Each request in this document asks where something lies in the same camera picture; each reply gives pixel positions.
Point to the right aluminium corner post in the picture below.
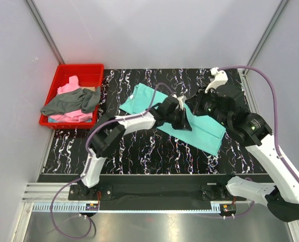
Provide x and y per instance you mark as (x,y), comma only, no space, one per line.
(268,30)

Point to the teal t shirt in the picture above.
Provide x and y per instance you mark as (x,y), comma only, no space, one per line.
(206,134)

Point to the pink t shirt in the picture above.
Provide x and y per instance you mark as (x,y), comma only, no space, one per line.
(75,116)

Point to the red plastic bin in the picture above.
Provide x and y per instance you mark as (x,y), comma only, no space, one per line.
(89,75)

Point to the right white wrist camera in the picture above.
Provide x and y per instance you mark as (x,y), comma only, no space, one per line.
(220,78)

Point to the aluminium corner post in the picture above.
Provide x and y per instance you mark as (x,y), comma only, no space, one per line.
(268,30)
(33,9)

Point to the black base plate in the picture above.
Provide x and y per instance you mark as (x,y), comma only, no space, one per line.
(152,193)

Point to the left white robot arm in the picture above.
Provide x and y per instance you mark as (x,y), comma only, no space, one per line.
(105,137)

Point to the left aluminium corner post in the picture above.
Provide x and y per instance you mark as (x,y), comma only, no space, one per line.
(33,9)

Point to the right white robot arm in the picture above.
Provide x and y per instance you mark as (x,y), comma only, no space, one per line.
(226,105)

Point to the grey t shirt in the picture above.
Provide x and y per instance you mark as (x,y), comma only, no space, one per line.
(81,99)

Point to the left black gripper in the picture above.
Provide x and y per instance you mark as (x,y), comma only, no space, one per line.
(183,121)

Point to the white slotted cable duct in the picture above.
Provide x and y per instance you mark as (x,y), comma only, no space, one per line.
(93,208)

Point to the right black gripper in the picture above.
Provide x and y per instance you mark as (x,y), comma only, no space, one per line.
(195,103)

